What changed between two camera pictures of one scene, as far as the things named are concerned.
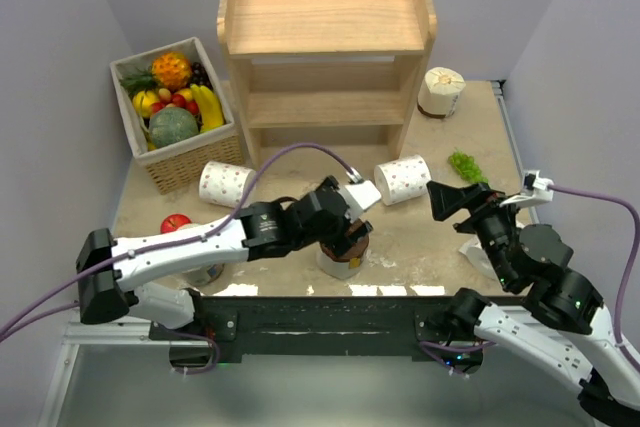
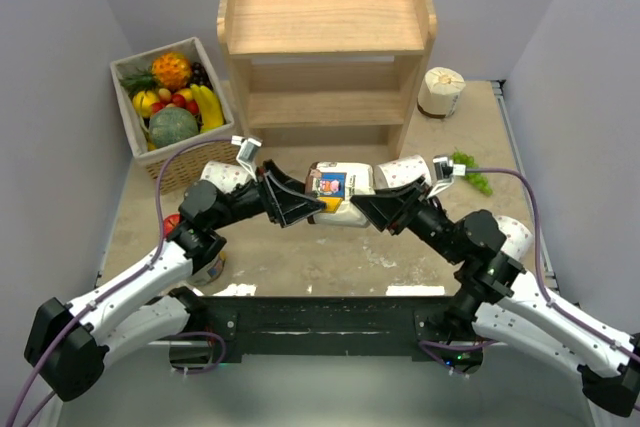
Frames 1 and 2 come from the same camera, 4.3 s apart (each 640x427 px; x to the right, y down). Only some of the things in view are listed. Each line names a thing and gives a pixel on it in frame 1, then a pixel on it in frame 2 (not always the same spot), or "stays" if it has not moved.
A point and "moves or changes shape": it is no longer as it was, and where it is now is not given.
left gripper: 361,229 → 277,192
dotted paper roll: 225,184 stays
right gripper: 447,198 → 393,208
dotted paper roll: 402,180 stays
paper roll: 202,276 stays
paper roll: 439,95 stays
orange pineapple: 172,70 stays
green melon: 171,124 stays
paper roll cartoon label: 343,265 moves or changes shape
